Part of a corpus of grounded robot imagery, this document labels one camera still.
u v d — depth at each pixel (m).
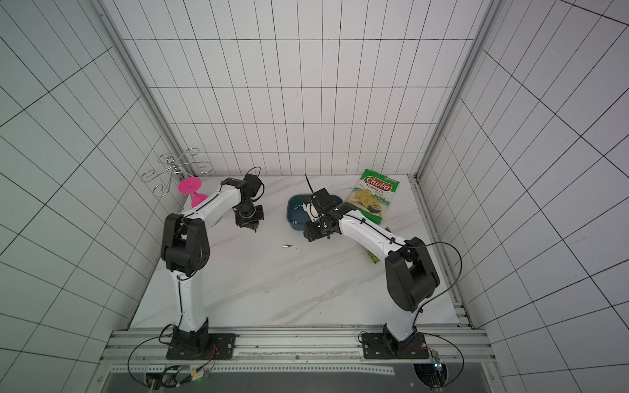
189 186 0.79
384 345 0.66
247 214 0.83
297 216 1.04
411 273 0.46
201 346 0.66
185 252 0.54
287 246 0.95
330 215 0.63
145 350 0.66
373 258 0.90
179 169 0.85
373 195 1.11
